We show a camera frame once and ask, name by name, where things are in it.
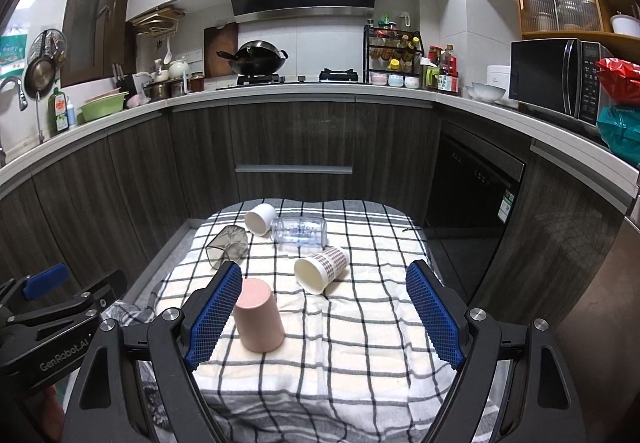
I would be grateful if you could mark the black wok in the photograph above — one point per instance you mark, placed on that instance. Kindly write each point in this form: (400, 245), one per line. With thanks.
(257, 55)

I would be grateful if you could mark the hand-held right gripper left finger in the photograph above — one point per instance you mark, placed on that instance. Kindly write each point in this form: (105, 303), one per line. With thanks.
(212, 318)

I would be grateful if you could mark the white rice cooker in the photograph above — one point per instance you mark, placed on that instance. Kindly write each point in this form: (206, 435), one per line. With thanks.
(498, 75)

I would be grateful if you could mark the pink cup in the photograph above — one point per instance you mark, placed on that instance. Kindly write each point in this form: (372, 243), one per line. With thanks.
(257, 318)

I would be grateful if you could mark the patterned paper cup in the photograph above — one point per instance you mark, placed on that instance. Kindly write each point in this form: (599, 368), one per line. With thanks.
(327, 263)

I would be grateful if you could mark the stack of white bowls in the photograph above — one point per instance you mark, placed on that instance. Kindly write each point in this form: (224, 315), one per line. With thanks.
(487, 92)

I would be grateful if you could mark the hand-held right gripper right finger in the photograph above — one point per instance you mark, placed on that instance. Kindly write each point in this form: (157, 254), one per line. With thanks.
(434, 318)

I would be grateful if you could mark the metal pots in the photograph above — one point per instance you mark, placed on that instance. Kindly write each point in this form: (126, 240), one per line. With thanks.
(165, 89)

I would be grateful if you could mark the white cup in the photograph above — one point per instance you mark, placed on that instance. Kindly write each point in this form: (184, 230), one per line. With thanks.
(264, 217)

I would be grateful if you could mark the knife block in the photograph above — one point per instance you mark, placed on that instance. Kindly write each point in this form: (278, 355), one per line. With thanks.
(125, 80)

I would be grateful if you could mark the red jar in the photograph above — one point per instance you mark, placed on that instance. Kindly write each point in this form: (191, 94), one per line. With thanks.
(197, 83)

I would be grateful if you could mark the white teapot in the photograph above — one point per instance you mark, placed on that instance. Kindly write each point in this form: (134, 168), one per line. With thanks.
(178, 69)

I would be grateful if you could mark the green container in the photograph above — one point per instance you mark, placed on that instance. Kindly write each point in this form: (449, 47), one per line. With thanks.
(431, 78)

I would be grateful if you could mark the black dishwasher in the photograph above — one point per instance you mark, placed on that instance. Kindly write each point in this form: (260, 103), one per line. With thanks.
(470, 183)

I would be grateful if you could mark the hanging frying pan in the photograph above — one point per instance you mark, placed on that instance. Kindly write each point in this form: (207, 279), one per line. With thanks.
(40, 73)

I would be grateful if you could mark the black spice rack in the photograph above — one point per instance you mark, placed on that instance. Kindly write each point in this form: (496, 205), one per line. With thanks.
(392, 53)

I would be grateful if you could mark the clear glass jar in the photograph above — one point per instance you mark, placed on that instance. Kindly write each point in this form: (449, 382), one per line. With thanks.
(300, 233)

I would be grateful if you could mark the red capped sauce bottles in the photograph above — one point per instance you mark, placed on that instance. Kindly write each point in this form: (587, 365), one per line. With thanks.
(447, 68)

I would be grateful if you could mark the teal plastic bag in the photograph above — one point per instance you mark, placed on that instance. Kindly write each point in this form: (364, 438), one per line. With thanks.
(622, 133)

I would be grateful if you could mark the red plastic bag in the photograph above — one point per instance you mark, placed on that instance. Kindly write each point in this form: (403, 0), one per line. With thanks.
(622, 78)

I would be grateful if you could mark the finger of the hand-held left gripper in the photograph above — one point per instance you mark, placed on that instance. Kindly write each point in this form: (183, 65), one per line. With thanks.
(47, 280)
(95, 290)

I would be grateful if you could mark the wall poster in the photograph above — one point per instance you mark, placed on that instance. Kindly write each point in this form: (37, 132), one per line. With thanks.
(11, 50)

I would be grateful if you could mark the green dish soap bottle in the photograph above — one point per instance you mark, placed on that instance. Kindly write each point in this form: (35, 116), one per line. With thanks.
(59, 110)

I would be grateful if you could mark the dark transparent cup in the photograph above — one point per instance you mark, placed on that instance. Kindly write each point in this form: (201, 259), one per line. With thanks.
(225, 245)

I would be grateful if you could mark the brown door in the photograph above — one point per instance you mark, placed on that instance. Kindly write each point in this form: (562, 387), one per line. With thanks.
(95, 13)

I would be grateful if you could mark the black white checked cloth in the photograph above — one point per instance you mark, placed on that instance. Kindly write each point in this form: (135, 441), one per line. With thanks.
(350, 353)

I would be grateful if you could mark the gas stove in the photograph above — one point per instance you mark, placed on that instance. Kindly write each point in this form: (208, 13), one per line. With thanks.
(340, 75)

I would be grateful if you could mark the metal faucet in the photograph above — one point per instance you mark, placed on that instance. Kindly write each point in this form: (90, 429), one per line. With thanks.
(17, 90)

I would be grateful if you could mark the dark wooden cutting board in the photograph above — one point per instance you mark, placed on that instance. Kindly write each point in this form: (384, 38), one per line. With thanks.
(220, 45)

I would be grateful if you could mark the black microwave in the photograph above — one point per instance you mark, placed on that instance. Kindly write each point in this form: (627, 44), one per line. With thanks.
(545, 73)

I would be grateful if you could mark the wall rack with boards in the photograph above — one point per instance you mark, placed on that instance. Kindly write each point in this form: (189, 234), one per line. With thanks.
(157, 20)

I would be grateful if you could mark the white bowl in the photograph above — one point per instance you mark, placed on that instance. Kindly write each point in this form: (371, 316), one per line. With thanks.
(625, 24)

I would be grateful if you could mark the white ladle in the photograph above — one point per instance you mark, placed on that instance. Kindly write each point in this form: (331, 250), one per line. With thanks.
(168, 53)

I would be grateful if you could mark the green basin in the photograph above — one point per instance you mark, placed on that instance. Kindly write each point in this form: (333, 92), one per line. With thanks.
(102, 105)

